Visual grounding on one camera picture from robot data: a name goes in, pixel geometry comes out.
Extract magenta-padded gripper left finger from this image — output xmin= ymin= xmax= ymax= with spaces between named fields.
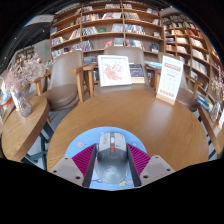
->
xmin=49 ymin=143 xmax=98 ymax=188

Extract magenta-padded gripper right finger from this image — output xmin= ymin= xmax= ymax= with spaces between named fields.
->
xmin=126 ymin=143 xmax=176 ymax=188

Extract grey computer mouse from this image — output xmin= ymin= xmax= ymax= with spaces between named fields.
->
xmin=94 ymin=131 xmax=129 ymax=185

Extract round blue mouse pad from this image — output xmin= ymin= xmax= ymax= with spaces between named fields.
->
xmin=64 ymin=125 xmax=148 ymax=192

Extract round wooden side table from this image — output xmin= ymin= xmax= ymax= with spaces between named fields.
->
xmin=0 ymin=95 xmax=51 ymax=163
xmin=198 ymin=104 xmax=224 ymax=158

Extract glass vase with pink flowers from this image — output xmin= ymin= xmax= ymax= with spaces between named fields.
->
xmin=4 ymin=54 xmax=54 ymax=118

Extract small white table sign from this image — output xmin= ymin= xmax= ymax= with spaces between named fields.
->
xmin=218 ymin=106 xmax=224 ymax=129

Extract white sign on wooden base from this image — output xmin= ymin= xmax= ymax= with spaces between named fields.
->
xmin=155 ymin=54 xmax=185 ymax=106

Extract dark cover book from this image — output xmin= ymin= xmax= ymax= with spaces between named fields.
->
xmin=128 ymin=63 xmax=146 ymax=84

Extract light blue books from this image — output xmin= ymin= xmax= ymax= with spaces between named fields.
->
xmin=144 ymin=60 xmax=163 ymax=70

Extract white framed pink print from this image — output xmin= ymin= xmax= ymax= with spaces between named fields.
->
xmin=96 ymin=54 xmax=133 ymax=88

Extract small distant bookshelf unit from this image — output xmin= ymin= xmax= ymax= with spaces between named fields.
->
xmin=14 ymin=46 xmax=36 ymax=68

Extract wide wooden bookshelf unit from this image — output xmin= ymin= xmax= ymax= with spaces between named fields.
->
xmin=49 ymin=1 xmax=166 ymax=61

